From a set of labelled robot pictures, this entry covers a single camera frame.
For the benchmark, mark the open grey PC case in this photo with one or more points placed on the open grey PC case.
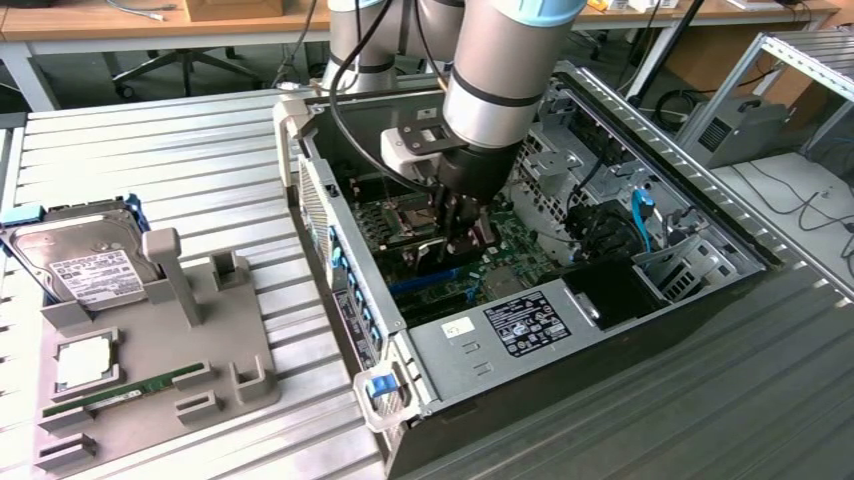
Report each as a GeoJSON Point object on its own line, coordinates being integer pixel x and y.
{"type": "Point", "coordinates": [373, 125]}

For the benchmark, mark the silver CPU chip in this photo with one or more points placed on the silver CPU chip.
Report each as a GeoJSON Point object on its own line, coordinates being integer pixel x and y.
{"type": "Point", "coordinates": [82, 365]}

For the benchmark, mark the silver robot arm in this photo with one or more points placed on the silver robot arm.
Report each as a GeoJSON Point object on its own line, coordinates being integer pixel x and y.
{"type": "Point", "coordinates": [500, 65]}

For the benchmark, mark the aluminium shelf frame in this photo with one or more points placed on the aluminium shelf frame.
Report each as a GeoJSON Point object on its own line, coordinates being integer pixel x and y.
{"type": "Point", "coordinates": [800, 50]}

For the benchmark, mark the thin metal locking lever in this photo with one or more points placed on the thin metal locking lever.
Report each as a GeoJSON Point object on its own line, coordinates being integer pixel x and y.
{"type": "Point", "coordinates": [387, 192]}

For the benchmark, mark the blue expansion slot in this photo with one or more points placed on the blue expansion slot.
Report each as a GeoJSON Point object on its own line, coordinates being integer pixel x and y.
{"type": "Point", "coordinates": [420, 284]}

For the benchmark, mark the grey plastic parts rack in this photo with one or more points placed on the grey plastic parts rack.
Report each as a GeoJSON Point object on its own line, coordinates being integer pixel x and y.
{"type": "Point", "coordinates": [220, 330]}

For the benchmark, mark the CPU socket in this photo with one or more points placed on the CPU socket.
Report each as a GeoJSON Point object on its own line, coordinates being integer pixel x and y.
{"type": "Point", "coordinates": [413, 217]}

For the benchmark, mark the grey computer tower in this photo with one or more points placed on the grey computer tower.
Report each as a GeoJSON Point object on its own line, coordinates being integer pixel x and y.
{"type": "Point", "coordinates": [747, 135]}

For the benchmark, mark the hard disk in blue caddy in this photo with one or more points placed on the hard disk in blue caddy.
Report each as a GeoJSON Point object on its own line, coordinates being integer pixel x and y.
{"type": "Point", "coordinates": [80, 250]}

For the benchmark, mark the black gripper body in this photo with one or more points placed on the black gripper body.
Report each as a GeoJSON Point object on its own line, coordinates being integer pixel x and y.
{"type": "Point", "coordinates": [476, 172]}

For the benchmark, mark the green RAM stick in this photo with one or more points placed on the green RAM stick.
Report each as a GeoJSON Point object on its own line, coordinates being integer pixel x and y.
{"type": "Point", "coordinates": [133, 387]}

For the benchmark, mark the metal disk bay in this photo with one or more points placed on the metal disk bay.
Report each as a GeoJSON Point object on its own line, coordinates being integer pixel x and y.
{"type": "Point", "coordinates": [687, 275]}

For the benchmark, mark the grey power supply unit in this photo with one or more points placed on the grey power supply unit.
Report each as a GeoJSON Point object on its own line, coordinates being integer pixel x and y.
{"type": "Point", "coordinates": [460, 360]}

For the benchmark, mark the cardboard box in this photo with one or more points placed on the cardboard box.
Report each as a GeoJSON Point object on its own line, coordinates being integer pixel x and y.
{"type": "Point", "coordinates": [233, 10]}

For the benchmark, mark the wooden desk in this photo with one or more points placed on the wooden desk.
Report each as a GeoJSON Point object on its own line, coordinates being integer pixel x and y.
{"type": "Point", "coordinates": [100, 22]}

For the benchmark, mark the green motherboard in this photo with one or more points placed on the green motherboard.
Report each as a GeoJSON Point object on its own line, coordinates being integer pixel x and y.
{"type": "Point", "coordinates": [520, 245]}

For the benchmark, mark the black slanted pole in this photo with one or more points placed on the black slanted pole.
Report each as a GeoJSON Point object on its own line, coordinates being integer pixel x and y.
{"type": "Point", "coordinates": [670, 37]}

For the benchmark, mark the office chair base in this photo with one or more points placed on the office chair base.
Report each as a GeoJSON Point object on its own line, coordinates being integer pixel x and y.
{"type": "Point", "coordinates": [182, 65]}

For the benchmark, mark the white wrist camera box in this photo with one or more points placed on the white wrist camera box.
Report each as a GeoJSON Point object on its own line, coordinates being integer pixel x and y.
{"type": "Point", "coordinates": [400, 155]}

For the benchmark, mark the silver chipset heatsink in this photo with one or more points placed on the silver chipset heatsink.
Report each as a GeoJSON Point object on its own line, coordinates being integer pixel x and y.
{"type": "Point", "coordinates": [503, 284]}

